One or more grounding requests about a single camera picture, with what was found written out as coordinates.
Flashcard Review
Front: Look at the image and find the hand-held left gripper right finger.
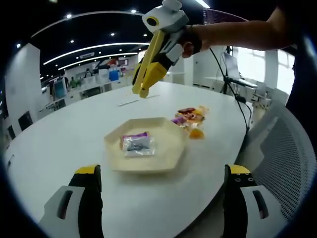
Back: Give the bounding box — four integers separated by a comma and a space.
222, 163, 285, 238

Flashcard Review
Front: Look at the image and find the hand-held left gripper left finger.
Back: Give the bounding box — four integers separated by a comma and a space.
39, 164, 104, 238

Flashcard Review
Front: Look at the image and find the orange red snack packet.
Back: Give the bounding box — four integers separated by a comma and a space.
177, 113, 206, 122

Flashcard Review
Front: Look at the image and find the yellow snack packet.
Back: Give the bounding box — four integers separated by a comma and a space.
195, 105, 210, 116

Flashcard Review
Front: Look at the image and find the beige hexagonal container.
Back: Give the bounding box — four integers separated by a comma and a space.
103, 117, 189, 173

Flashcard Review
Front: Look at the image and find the clear dark cookie packet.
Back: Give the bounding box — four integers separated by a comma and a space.
123, 136, 158, 158

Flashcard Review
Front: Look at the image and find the person's right hand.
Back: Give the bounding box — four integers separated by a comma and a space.
179, 24, 203, 60

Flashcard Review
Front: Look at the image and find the white square pillar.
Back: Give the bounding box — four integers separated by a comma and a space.
164, 56, 194, 86
4, 43, 42, 129

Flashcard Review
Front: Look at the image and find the white cabinet row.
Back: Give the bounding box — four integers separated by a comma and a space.
39, 71, 171, 112

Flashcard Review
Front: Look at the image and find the dark monitor screen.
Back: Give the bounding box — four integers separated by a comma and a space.
202, 7, 248, 25

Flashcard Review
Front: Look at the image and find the white mesh chair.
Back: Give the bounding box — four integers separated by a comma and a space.
244, 99, 317, 224

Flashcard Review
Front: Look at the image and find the light blue cabinet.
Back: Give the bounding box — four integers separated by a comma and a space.
53, 80, 66, 100

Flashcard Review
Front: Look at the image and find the black cable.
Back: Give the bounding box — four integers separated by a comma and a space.
209, 47, 253, 132

